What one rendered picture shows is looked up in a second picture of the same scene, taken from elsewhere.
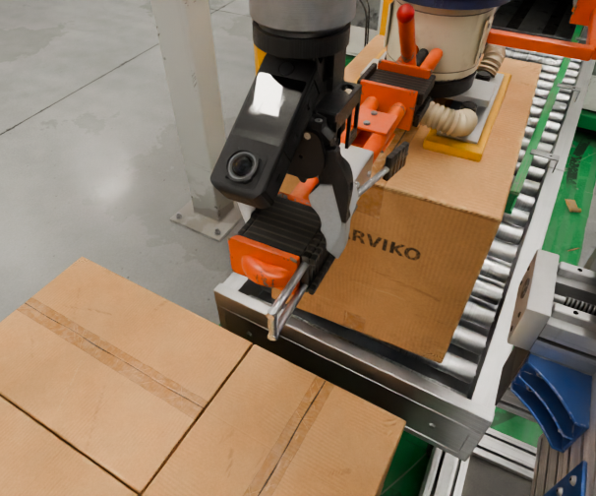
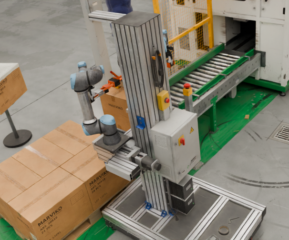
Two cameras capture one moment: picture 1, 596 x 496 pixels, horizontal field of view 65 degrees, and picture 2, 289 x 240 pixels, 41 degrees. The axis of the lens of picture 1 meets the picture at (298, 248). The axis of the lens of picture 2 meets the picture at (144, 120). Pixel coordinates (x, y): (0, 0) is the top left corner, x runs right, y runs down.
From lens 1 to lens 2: 315 cm
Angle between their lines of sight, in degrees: 18
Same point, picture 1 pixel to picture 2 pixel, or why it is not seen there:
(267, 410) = not seen: hidden behind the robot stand
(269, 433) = not seen: hidden behind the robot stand
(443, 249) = (124, 106)
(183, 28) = (100, 62)
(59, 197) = (65, 113)
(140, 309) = (80, 129)
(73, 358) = (65, 137)
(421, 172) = (121, 94)
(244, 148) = not seen: hidden behind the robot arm
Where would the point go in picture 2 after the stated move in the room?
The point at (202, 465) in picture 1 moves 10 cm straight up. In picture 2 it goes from (86, 152) to (84, 144)
